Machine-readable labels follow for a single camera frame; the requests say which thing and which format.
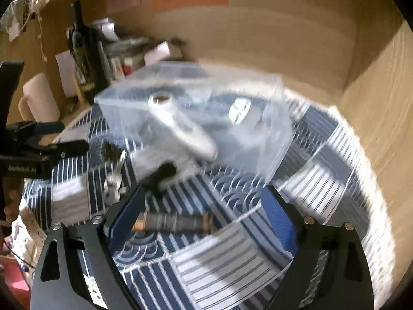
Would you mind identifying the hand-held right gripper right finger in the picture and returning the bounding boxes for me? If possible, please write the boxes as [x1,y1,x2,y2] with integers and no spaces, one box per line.
[261,185,375,310]

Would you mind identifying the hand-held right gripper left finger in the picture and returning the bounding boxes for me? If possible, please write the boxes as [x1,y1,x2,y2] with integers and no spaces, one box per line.
[30,185,146,310]

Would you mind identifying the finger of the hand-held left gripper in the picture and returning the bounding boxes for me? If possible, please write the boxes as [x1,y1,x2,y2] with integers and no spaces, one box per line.
[30,139,90,162]
[8,120,66,147]

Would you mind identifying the dark cylindrical flashlight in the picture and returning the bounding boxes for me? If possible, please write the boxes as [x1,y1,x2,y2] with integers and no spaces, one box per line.
[131,211,216,234]

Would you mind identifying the clear plastic box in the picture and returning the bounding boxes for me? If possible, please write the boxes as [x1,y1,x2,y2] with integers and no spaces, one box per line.
[94,61,293,185]

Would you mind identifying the person's left hand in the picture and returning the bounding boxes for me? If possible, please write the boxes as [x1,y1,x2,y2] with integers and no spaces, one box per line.
[3,181,26,225]

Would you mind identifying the white mug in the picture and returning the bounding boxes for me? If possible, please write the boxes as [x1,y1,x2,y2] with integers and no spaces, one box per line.
[18,73,62,125]

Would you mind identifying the small metal tool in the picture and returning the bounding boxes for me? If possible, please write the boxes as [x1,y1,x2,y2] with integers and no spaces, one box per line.
[101,142,128,206]

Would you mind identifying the black and white small device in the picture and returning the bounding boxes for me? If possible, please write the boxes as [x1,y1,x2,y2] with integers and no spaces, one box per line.
[133,149,198,198]

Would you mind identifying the white paper sheet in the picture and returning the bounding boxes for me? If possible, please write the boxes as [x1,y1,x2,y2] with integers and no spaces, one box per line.
[55,50,77,99]

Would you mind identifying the blue white patterned tablecloth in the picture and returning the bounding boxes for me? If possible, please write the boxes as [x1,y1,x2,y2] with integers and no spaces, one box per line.
[19,95,373,310]

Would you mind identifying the white power strip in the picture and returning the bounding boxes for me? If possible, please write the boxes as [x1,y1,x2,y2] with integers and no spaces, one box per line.
[82,274,109,309]

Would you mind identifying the dark wine bottle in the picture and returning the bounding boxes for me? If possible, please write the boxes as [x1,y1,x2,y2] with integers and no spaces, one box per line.
[68,1,99,101]

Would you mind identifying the pile of books and papers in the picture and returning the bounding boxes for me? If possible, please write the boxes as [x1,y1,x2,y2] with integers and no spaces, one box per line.
[91,19,152,78]

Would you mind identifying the small white blue-label box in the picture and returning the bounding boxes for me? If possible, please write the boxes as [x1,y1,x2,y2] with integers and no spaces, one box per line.
[227,98,263,125]

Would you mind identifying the white cardboard box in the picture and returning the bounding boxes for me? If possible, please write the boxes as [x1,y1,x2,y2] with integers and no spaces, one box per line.
[143,40,172,67]

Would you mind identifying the hanging string of cards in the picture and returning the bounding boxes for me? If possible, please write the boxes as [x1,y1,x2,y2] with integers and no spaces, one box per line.
[0,0,50,42]

